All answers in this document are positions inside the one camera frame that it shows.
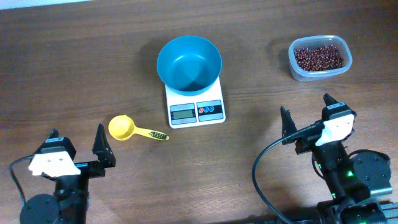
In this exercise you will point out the white digital kitchen scale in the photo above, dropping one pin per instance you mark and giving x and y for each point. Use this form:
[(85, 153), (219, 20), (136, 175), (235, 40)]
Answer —
[(199, 110)]

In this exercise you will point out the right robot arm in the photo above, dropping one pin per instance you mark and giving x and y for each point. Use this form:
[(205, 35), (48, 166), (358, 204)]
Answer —
[(356, 180)]

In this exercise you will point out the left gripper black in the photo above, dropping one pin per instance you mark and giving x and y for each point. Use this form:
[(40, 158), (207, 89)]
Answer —
[(107, 145)]

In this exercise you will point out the blue plastic bowl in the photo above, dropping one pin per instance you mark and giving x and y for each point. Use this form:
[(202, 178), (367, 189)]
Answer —
[(189, 65)]

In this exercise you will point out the yellow measuring scoop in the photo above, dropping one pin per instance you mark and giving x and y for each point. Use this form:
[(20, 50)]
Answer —
[(122, 128)]

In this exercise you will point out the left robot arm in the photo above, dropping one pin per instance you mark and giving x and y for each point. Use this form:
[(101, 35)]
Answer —
[(71, 198)]

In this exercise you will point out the clear plastic bean container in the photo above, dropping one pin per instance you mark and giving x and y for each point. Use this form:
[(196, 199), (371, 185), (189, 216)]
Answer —
[(312, 43)]

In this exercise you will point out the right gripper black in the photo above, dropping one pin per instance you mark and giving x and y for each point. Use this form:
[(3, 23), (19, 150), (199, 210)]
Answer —
[(306, 146)]

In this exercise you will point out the red beans pile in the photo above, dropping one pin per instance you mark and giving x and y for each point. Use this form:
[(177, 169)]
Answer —
[(323, 58)]

